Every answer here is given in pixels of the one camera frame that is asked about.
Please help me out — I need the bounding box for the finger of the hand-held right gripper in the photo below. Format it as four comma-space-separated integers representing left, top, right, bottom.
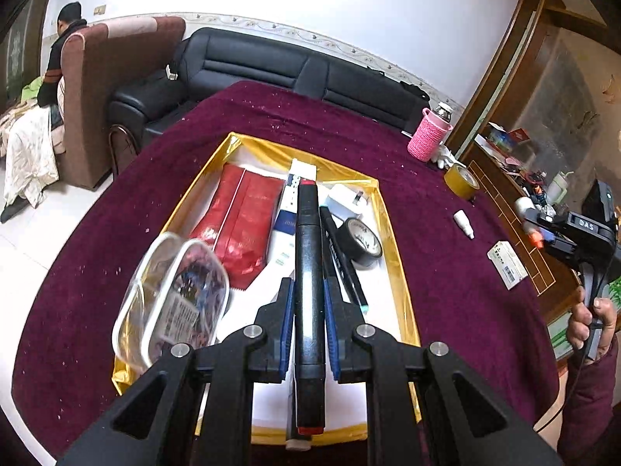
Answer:
523, 211, 576, 253

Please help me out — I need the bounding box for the black leather sofa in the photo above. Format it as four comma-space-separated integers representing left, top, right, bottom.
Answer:
108, 28, 430, 153

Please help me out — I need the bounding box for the black marker with teal cap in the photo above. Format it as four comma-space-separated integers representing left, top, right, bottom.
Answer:
319, 206, 369, 315

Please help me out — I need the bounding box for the wooden cabinet with glass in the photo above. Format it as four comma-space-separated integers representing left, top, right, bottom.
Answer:
444, 0, 621, 365

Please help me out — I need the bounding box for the brown armchair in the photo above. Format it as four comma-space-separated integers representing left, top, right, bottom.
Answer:
58, 16, 186, 191

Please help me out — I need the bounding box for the white glove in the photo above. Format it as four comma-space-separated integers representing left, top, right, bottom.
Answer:
429, 143, 467, 170

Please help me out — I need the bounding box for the blue and white small box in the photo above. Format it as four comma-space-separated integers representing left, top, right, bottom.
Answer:
271, 159, 318, 273

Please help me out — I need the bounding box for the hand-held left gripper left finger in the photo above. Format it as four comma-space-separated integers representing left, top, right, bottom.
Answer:
58, 276, 297, 466

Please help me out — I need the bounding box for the yellow tape roll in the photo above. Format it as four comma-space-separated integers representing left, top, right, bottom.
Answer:
444, 162, 481, 201

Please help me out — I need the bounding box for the red foil bag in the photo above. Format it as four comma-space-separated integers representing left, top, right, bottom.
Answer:
189, 164, 287, 288

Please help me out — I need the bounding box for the red box on cabinet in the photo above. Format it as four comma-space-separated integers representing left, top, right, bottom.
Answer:
485, 123, 532, 153

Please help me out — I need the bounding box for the person's right hand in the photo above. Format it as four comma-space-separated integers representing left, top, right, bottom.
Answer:
567, 286, 620, 356

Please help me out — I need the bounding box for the person's right forearm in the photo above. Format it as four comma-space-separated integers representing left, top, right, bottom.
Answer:
555, 335, 621, 466

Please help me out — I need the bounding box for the clutter of small items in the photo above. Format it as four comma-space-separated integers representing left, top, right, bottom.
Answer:
505, 155, 573, 219

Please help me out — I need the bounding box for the small white dropper bottle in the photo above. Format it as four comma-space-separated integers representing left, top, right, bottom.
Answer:
453, 210, 476, 240

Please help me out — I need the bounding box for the small white and green box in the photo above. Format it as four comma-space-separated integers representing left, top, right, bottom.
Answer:
486, 241, 529, 291

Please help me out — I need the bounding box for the white charger plug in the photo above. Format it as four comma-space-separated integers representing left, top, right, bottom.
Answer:
324, 185, 370, 224

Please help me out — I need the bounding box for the black tape roll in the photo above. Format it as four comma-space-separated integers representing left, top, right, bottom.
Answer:
338, 217, 384, 269

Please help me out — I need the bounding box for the thermos in pink knit sleeve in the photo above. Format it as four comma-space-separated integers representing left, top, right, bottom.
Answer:
406, 102, 454, 162

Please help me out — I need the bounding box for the black marker with red caps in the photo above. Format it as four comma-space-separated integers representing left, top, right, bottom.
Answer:
293, 179, 327, 436

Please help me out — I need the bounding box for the green cloth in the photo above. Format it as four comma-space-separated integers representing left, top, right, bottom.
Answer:
22, 78, 45, 104

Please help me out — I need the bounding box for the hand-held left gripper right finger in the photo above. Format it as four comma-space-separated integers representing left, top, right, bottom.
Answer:
323, 279, 566, 466

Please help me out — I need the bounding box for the white cloth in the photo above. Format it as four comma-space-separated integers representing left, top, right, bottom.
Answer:
0, 104, 61, 209

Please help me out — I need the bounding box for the gold box with white lining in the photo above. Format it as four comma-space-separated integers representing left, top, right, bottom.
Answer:
111, 131, 423, 445

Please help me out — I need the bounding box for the clear plastic container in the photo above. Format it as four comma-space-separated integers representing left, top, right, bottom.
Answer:
111, 232, 230, 369

